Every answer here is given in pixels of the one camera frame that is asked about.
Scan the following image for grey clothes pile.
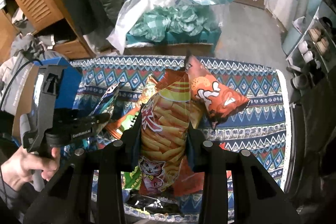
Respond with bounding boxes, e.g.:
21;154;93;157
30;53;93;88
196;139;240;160
0;32;56;77

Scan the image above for person's left hand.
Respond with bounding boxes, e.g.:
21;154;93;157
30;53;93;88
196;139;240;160
1;146;60;191

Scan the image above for black snack bag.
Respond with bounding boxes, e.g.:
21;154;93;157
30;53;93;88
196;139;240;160
125;190;182;215

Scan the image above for grey printed tote bag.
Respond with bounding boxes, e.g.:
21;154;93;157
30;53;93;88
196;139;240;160
1;52;33;115

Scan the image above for teal checkered cloth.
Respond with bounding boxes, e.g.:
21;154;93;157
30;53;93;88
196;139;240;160
128;5;218;43

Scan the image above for orange brown chip bag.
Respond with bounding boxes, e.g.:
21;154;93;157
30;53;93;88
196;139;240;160
185;53;250;128

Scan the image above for red orange snack bag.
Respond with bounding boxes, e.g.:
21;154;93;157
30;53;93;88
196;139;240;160
171;142;233;197

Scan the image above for french fries snack bag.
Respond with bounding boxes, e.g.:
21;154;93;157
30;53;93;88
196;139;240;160
138;70;191;195

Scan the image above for green peanut snack bag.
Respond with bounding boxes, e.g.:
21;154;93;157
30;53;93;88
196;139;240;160
122;166;142;190

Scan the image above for blue patterned tablecloth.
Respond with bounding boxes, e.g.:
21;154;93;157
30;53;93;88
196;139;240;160
72;55;291;223

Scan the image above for shoe rack with shoes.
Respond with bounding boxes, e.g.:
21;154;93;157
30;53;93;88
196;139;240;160
282;0;335;94

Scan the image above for blue cardboard box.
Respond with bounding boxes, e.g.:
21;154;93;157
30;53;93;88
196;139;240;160
12;57;81;142

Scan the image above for teal snack bag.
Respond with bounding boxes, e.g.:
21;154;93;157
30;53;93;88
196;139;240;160
89;83;121;123

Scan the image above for orange popcorn snack bag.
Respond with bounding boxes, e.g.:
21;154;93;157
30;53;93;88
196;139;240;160
105;74;158;139

